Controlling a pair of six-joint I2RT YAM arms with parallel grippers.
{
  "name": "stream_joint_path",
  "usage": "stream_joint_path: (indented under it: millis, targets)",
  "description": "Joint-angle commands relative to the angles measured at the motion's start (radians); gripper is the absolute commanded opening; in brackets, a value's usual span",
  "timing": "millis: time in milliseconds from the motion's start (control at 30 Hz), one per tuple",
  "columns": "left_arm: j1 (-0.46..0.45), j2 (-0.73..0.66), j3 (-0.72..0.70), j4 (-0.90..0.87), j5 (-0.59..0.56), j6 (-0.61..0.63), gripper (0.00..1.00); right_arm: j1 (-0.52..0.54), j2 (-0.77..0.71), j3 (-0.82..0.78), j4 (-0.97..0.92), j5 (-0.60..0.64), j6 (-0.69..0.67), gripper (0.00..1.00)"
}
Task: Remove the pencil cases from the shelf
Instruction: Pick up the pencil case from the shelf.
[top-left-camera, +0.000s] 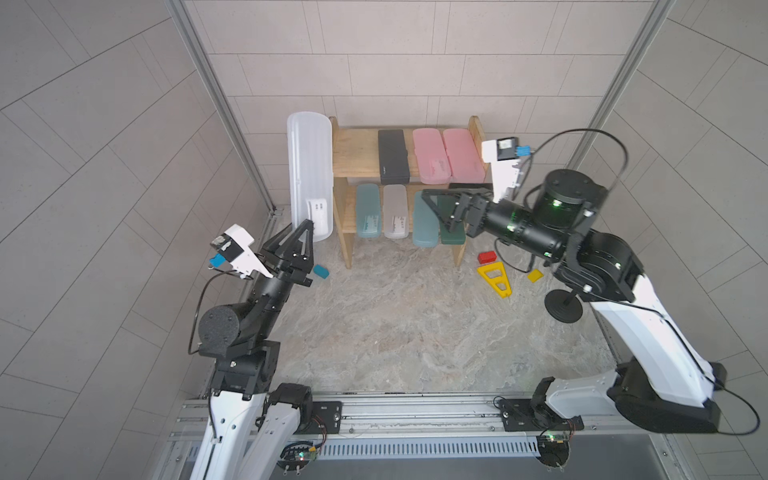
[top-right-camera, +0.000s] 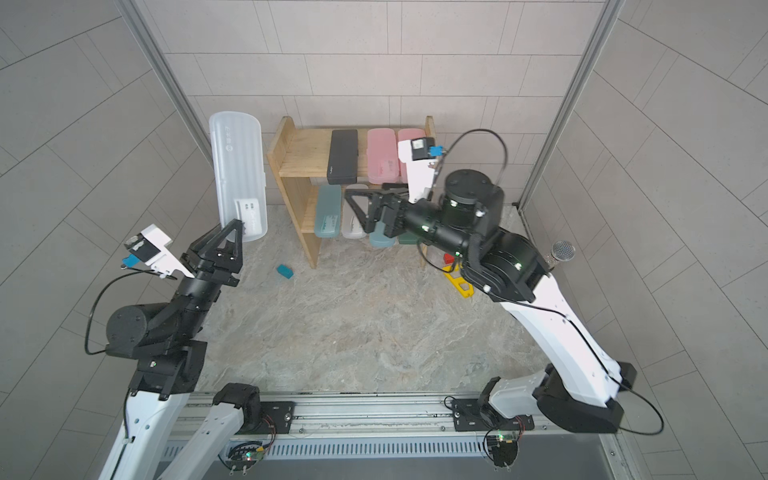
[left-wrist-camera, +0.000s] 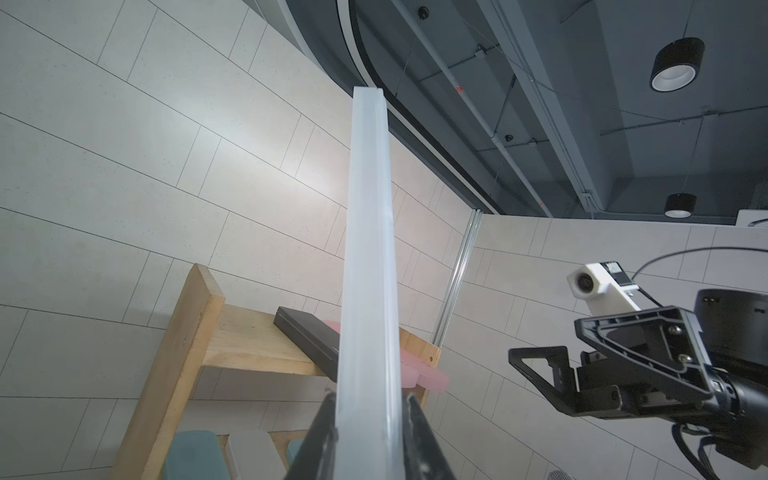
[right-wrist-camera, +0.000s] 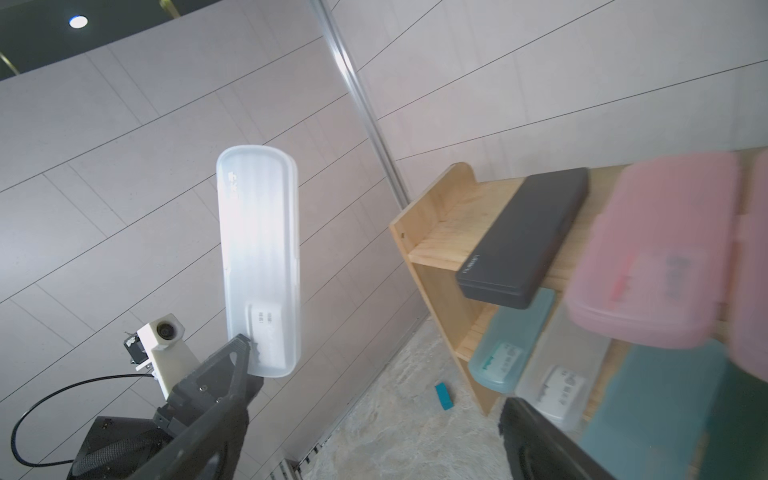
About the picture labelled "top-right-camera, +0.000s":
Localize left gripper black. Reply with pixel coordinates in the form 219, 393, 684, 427
170, 223, 243, 344

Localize black pencil case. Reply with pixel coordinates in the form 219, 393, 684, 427
326, 129, 359, 185

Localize pink pencil case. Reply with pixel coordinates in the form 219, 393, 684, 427
366, 128, 400, 184
397, 128, 426, 183

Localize clear white pencil case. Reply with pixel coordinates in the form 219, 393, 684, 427
209, 111, 268, 243

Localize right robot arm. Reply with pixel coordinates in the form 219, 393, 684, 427
344, 137, 637, 434

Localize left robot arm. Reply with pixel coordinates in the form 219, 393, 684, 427
100, 219, 277, 479

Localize frosted white pencil case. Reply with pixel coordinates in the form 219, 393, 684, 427
341, 196, 369, 240

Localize light teal pencil case left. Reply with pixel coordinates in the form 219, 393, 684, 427
314, 185, 342, 238

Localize light teal pencil case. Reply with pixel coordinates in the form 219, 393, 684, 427
369, 222, 397, 248
314, 185, 342, 238

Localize wooden two-tier shelf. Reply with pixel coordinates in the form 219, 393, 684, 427
266, 115, 440, 270

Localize light teal pencil case right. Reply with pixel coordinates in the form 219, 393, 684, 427
369, 222, 397, 248

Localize dark green pencil case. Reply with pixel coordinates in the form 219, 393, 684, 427
398, 232, 419, 245

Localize small teal block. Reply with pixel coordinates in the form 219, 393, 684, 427
276, 264, 294, 279

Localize silver microphone on stand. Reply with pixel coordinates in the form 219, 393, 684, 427
545, 240, 576, 269

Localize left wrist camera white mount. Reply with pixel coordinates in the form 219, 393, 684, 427
122, 224, 194, 279

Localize yellow frame block with hole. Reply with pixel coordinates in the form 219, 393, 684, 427
444, 272, 474, 298

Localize left circuit board with wires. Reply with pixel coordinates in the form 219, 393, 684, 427
217, 441, 267, 476

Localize circuit board with wires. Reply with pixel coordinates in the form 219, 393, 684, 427
481, 430, 524, 469
217, 441, 267, 476

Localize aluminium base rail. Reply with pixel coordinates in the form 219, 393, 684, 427
152, 391, 622, 463

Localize right circuit board with wires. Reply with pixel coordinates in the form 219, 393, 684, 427
481, 430, 524, 469

